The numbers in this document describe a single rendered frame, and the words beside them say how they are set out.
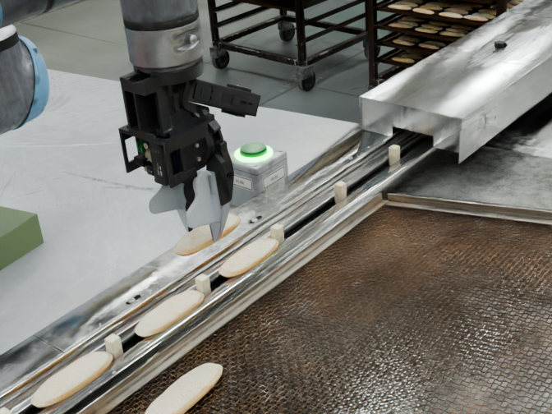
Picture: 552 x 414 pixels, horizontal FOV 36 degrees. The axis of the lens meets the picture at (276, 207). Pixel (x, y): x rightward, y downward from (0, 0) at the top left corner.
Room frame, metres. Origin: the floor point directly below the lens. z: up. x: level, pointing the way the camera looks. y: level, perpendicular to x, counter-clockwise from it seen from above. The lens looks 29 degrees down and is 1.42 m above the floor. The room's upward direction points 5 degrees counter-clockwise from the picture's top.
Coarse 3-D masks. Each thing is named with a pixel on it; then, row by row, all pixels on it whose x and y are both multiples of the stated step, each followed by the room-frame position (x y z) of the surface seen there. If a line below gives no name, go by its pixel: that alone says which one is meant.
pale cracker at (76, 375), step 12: (84, 360) 0.72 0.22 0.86; (96, 360) 0.72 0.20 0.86; (108, 360) 0.73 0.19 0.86; (60, 372) 0.71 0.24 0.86; (72, 372) 0.71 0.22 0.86; (84, 372) 0.70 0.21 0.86; (96, 372) 0.71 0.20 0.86; (48, 384) 0.69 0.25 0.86; (60, 384) 0.69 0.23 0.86; (72, 384) 0.69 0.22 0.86; (84, 384) 0.69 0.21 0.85; (36, 396) 0.67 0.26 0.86; (48, 396) 0.67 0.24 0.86; (60, 396) 0.67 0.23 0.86
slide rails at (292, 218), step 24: (408, 144) 1.21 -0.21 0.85; (360, 168) 1.14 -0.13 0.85; (360, 192) 1.06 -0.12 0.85; (288, 216) 1.01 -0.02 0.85; (288, 240) 0.95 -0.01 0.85; (216, 264) 0.91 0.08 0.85; (192, 288) 0.86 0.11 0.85; (216, 288) 0.85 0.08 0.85; (144, 312) 0.82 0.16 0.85; (120, 336) 0.77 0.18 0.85; (72, 360) 0.74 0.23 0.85; (120, 360) 0.73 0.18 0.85; (0, 408) 0.67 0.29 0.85; (24, 408) 0.67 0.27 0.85; (48, 408) 0.66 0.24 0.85
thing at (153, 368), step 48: (336, 240) 0.87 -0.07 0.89; (432, 240) 0.83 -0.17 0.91; (528, 240) 0.78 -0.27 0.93; (432, 288) 0.72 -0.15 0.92; (528, 288) 0.68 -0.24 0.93; (192, 336) 0.70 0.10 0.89; (288, 336) 0.68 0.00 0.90; (384, 336) 0.65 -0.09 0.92; (432, 336) 0.63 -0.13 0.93; (480, 336) 0.62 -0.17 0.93; (144, 384) 0.64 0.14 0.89
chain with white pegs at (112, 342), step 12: (420, 144) 1.23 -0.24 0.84; (396, 156) 1.16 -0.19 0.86; (384, 168) 1.15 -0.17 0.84; (336, 192) 1.06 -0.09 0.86; (276, 228) 0.95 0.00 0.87; (300, 228) 1.00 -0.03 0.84; (204, 276) 0.85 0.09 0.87; (204, 288) 0.84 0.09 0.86; (108, 336) 0.75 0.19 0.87; (108, 348) 0.74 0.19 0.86; (120, 348) 0.74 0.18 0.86
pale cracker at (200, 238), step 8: (232, 216) 0.88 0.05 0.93; (208, 224) 0.86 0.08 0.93; (232, 224) 0.87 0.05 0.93; (192, 232) 0.85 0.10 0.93; (200, 232) 0.85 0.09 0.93; (208, 232) 0.85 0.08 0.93; (224, 232) 0.85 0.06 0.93; (184, 240) 0.83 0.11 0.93; (192, 240) 0.83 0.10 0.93; (200, 240) 0.83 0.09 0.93; (208, 240) 0.83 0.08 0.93; (176, 248) 0.83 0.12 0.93; (184, 248) 0.82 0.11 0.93; (192, 248) 0.82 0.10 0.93; (200, 248) 0.82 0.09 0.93
